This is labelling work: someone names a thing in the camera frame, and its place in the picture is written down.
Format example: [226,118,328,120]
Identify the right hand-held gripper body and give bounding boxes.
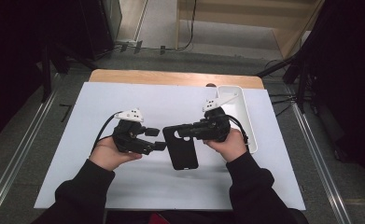
[192,94,239,143]

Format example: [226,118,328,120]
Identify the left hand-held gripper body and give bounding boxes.
[112,107,156,156]

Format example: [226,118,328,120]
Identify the black phone case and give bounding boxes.
[161,125,200,171]

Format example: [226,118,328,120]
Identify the white plastic container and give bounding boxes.
[216,85,259,155]

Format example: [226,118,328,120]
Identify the person's right hand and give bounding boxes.
[203,128,248,163]

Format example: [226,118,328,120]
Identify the person's left hand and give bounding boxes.
[89,135,144,172]

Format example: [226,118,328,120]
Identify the white table mat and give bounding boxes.
[34,81,306,212]

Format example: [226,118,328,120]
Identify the wooden table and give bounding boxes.
[88,68,265,91]

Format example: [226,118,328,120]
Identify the red zippered garment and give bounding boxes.
[147,212,173,224]

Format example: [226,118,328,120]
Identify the person's black jacket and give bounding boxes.
[105,209,296,224]

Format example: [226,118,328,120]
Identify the power strip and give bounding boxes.
[114,38,145,54]

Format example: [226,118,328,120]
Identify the black tripod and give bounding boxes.
[255,51,316,114]

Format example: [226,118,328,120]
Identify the black metal stand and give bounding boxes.
[40,43,98,104]

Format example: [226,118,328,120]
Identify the wooden shelf unit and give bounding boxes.
[175,0,326,60]

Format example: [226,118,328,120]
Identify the black cabinet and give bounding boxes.
[77,0,123,61]

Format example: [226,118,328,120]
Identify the dark curtain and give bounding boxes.
[307,0,365,181]
[0,0,82,147]

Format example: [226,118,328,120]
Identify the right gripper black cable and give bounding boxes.
[225,114,251,147]

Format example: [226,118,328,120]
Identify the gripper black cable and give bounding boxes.
[91,110,123,153]
[225,114,251,147]

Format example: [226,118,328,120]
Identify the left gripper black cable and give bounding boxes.
[91,110,123,153]

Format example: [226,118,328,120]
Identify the black floor cables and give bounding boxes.
[268,92,299,118]

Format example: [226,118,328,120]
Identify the hanging black cable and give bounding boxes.
[175,0,199,52]

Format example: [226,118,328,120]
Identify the metal floor rail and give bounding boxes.
[284,87,355,224]
[0,73,62,224]

